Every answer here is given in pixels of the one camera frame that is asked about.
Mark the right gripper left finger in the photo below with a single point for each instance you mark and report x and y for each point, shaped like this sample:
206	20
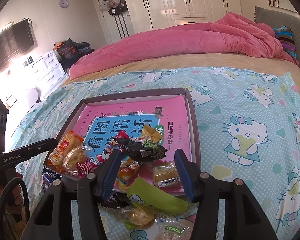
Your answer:
52	218

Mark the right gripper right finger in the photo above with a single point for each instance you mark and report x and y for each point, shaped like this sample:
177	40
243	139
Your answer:
244	217

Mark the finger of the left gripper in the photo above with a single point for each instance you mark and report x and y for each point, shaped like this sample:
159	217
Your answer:
19	155

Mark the blue Oreo cookie pack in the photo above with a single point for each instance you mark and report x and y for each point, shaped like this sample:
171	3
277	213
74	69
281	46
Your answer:
48	178

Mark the red Alpenliebe candy pack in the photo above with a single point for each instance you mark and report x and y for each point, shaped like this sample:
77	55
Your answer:
92	164

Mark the orange biscuit pack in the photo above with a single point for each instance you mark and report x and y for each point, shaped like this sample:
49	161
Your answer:
69	141

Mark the clear meat floss cake pack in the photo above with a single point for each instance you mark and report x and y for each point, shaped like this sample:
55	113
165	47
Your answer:
75	156

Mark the brown Snickers bar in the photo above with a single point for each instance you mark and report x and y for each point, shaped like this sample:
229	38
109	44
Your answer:
116	201

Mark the clear candied hawthorn pack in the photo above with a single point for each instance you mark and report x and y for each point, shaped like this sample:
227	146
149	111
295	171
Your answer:
170	228

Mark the clear yellow pastry pack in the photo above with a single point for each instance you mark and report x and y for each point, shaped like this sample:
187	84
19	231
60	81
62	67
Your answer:
135	218

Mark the small yellow cake pack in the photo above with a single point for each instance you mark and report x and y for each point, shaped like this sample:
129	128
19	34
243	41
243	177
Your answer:
165	175

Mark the green milk snack pack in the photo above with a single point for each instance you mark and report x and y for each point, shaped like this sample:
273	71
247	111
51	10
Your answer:
148	197

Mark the black green pea snack pack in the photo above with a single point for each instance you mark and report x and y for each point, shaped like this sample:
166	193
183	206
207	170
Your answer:
144	151

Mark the yellow bread snack pack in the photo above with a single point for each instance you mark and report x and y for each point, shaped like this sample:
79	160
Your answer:
128	166

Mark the white drawer cabinet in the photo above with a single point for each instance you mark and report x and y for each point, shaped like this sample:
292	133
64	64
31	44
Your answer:
46	74

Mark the black shopping bag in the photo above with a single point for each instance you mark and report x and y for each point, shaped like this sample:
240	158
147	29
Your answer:
66	49

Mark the Hello Kitty blue sheet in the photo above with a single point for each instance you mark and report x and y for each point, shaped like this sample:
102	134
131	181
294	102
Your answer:
248	123

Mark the pink blue children's book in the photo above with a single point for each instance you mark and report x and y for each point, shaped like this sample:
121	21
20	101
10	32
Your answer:
99	122

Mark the folded dark clothes pile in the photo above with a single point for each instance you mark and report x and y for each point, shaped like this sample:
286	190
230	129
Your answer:
83	48

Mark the dark cardboard tray box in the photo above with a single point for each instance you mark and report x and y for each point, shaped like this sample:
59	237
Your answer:
193	128

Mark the white door with hangers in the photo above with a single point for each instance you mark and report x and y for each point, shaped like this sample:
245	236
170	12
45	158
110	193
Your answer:
115	27

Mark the tan bed cover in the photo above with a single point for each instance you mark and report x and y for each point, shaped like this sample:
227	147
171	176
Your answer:
238	61

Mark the pink quilt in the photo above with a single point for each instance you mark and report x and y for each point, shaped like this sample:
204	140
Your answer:
233	33

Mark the striped colourful pillow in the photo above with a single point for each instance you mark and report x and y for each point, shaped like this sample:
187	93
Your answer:
285	35

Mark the grey padded headboard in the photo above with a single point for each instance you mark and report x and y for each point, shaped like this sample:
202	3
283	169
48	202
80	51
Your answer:
276	19

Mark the wall mounted television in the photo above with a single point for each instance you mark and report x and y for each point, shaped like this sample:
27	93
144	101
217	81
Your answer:
15	40

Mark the round wall clock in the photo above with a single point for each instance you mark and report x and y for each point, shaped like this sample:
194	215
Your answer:
64	3

